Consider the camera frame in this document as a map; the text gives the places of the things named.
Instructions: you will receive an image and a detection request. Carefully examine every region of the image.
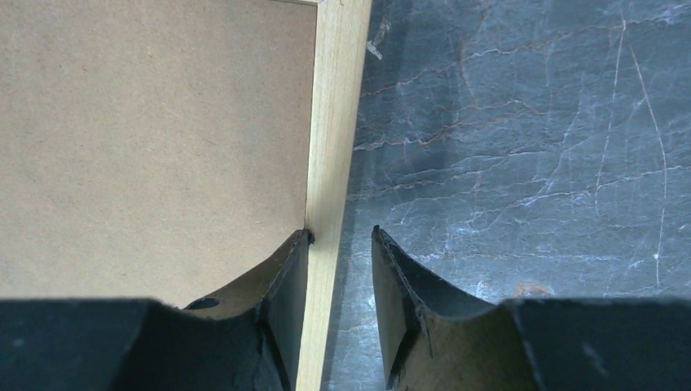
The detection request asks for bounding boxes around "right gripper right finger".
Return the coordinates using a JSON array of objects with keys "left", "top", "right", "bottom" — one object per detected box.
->
[{"left": 372, "top": 226, "right": 690, "bottom": 390}]

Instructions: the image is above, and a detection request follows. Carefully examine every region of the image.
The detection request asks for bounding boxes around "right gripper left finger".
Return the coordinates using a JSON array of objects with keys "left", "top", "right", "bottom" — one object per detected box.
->
[{"left": 1, "top": 230, "right": 314, "bottom": 390}]

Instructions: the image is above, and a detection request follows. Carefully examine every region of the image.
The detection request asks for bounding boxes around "brown backing board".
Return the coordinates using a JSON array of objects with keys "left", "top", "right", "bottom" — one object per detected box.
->
[{"left": 1, "top": 1, "right": 317, "bottom": 306}]

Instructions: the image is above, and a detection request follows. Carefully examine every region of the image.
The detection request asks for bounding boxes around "wooden picture frame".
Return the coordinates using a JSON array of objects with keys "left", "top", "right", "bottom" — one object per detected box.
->
[{"left": 296, "top": 1, "right": 372, "bottom": 390}]

